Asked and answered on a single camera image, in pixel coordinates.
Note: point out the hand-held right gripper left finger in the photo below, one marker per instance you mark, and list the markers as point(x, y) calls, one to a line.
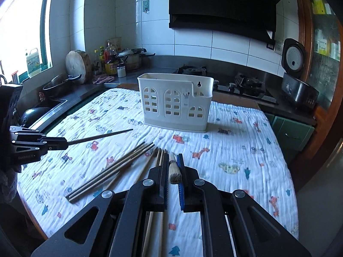
point(162, 187)

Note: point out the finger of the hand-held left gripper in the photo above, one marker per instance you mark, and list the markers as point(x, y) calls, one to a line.
point(56, 140)
point(26, 154)

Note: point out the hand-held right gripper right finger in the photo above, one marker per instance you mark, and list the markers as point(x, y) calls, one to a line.
point(182, 192)

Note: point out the wooden chopstick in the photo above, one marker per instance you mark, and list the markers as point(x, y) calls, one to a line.
point(174, 172)
point(101, 136)

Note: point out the pile of wooden chopsticks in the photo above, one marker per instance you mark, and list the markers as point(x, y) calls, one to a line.
point(107, 173)

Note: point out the white plastic utensil holder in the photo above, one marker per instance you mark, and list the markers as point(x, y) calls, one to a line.
point(160, 85)

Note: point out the dark pot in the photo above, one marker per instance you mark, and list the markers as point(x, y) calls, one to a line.
point(33, 115)

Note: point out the steel sink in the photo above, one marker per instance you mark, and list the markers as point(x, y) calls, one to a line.
point(57, 105)

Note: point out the detergent jug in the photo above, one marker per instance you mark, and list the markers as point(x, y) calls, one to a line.
point(33, 64)

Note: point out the steel wok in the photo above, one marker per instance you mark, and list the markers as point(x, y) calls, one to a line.
point(56, 84)

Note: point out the white printed table cloth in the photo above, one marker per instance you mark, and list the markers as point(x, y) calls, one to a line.
point(227, 144)

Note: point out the pink cloth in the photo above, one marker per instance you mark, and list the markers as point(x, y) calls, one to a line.
point(103, 79)

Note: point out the round wooden chopping block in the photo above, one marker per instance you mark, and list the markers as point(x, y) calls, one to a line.
point(76, 64)

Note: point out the small dark bottle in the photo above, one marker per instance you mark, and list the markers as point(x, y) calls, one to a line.
point(96, 64)

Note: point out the window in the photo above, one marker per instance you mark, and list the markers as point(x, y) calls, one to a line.
point(24, 18)

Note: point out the large cooking oil bottle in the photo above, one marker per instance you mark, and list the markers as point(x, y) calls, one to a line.
point(110, 64)

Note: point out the white jar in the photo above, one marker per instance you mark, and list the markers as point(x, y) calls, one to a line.
point(121, 72)

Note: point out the steel pressure cooker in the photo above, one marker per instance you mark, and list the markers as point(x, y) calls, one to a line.
point(132, 61)

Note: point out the steel kitchen counter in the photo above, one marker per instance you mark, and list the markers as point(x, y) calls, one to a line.
point(160, 64)

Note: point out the green base cabinet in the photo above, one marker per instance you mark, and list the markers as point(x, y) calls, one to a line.
point(292, 133)

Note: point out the black gas stove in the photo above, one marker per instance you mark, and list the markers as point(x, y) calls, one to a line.
point(249, 83)

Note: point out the black rice cooker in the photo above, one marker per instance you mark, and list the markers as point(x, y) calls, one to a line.
point(297, 91)

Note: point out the black range hood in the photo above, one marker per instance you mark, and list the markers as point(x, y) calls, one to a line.
point(214, 2)

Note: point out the wooden glass-door cabinet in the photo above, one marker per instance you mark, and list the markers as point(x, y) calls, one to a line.
point(305, 32)

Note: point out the green and white box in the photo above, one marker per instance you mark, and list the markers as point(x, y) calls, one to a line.
point(321, 42)

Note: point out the yellow box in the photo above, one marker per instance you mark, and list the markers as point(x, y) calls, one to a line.
point(319, 5)

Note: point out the green wall hook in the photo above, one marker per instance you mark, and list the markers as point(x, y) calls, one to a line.
point(146, 5)

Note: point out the white wall socket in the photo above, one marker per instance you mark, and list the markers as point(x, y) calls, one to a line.
point(279, 47)

